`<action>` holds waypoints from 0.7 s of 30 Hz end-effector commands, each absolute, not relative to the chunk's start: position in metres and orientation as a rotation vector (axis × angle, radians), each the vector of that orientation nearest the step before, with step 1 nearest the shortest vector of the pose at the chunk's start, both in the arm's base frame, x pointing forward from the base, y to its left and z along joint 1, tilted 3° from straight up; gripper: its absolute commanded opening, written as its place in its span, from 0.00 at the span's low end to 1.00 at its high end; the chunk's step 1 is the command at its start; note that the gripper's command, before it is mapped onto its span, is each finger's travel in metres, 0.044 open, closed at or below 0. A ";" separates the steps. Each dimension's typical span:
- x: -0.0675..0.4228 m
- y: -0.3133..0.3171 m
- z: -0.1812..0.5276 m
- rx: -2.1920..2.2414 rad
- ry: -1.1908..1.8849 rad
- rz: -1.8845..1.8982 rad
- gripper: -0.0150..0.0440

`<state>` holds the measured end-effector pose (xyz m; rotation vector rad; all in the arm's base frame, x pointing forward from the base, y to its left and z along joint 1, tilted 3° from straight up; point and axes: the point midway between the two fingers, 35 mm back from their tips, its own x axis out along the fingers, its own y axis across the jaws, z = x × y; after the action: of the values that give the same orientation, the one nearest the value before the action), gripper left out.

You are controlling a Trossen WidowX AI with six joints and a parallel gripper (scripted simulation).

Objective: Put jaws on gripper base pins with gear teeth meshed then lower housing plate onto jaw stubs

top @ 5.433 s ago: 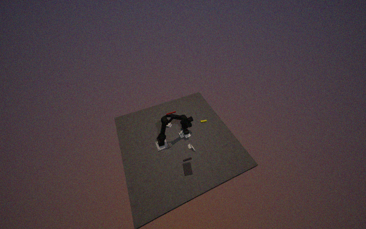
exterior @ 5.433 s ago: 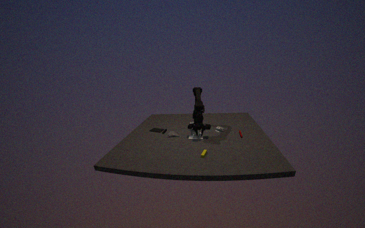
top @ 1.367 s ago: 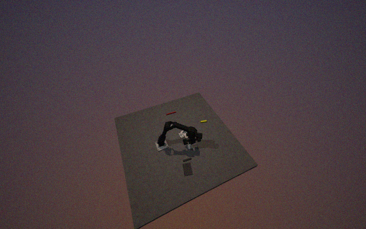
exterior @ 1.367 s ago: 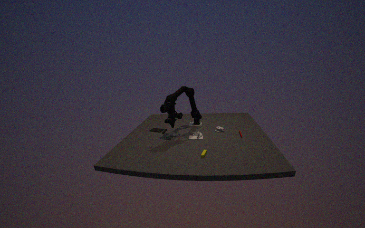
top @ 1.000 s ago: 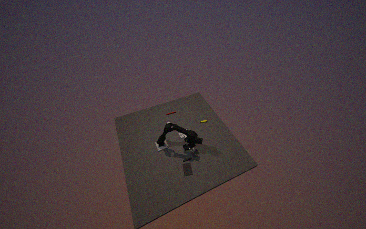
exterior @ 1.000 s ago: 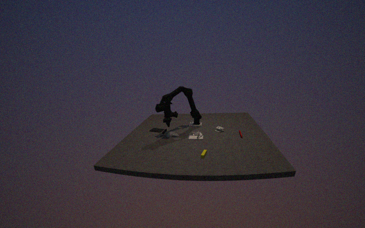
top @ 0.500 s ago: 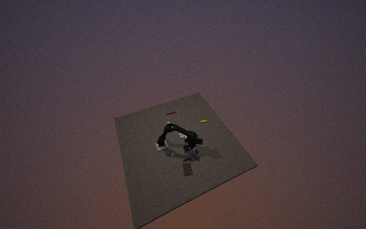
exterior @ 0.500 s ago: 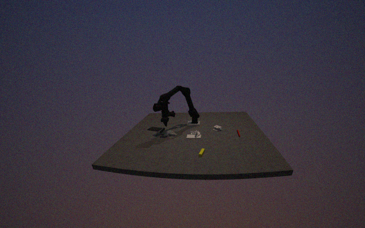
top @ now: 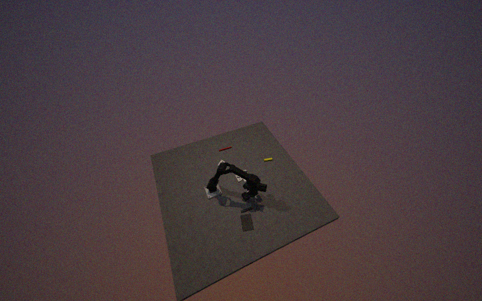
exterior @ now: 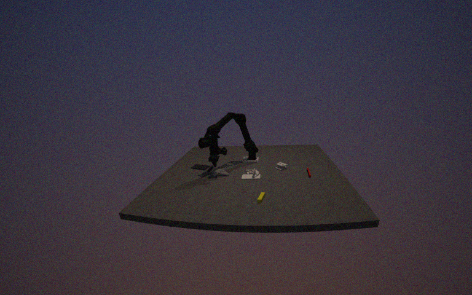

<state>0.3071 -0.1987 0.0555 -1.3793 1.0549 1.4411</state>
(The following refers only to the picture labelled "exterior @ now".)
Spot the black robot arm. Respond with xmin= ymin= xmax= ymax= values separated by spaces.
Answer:
xmin=199 ymin=112 xmax=259 ymax=160

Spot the yellow flat bar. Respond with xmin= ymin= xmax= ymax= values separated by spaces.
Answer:
xmin=258 ymin=192 xmax=266 ymax=203

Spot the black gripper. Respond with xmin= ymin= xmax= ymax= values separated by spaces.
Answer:
xmin=208 ymin=146 xmax=219 ymax=168

